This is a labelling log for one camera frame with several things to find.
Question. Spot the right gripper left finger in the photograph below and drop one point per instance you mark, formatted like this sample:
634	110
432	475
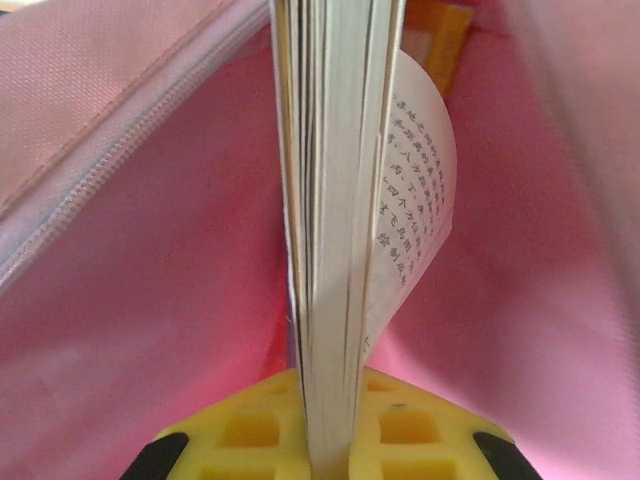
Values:
250	430

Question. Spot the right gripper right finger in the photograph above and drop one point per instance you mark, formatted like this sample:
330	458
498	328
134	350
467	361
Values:
430	425

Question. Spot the pink school backpack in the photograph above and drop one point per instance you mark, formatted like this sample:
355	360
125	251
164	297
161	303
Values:
150	250

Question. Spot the navy book with yellow label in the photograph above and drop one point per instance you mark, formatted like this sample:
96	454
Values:
330	200

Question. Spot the yellow paperback book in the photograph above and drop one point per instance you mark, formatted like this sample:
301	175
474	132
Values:
442	40

